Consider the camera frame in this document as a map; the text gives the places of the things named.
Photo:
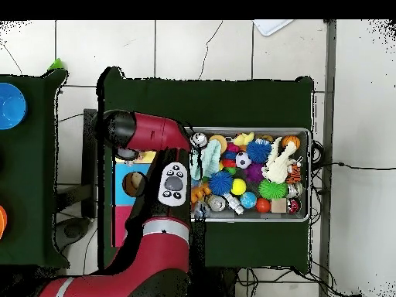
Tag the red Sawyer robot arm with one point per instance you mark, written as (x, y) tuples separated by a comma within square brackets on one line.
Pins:
[(154, 133)]

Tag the wooden box with three holes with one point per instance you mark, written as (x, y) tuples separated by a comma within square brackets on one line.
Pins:
[(123, 173)]

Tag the silver mesh bin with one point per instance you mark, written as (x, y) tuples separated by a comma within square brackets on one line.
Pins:
[(304, 185)]

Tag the mint green cloth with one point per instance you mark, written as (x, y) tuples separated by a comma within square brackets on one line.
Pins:
[(210, 159)]

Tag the silver drink can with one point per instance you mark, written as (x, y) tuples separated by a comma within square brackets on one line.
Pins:
[(199, 139)]

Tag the small soccer ball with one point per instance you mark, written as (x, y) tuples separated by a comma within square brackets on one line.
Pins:
[(243, 160)]

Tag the yellow tennis ball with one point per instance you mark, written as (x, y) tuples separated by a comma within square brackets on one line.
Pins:
[(238, 187)]

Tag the silver toy robot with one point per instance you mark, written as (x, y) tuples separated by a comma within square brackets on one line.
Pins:
[(233, 204)]

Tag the blue globe ball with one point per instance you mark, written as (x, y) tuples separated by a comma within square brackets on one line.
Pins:
[(248, 200)]

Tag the blue spiky ball with eyes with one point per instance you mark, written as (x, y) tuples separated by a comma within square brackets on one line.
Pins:
[(259, 151)]

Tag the orange rubber ball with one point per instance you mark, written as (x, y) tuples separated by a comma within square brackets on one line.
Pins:
[(263, 205)]

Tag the green spiky ball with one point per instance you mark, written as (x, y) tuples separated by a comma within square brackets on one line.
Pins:
[(272, 189)]

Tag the dark green table cloth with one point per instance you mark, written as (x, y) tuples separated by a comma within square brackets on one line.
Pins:
[(247, 102), (31, 161)]

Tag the cream knitted cloth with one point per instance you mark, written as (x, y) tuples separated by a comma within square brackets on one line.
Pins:
[(278, 167)]

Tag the white board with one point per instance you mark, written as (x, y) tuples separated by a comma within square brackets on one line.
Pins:
[(272, 26)]

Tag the small green object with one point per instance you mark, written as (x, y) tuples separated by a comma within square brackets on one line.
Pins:
[(56, 65)]

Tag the blue plastic bowl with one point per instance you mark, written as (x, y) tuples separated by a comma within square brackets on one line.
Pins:
[(10, 106)]

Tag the orange plastic bowl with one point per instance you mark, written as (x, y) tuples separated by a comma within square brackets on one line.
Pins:
[(2, 221)]

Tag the grey metal post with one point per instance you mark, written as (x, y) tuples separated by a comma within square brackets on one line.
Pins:
[(329, 77)]

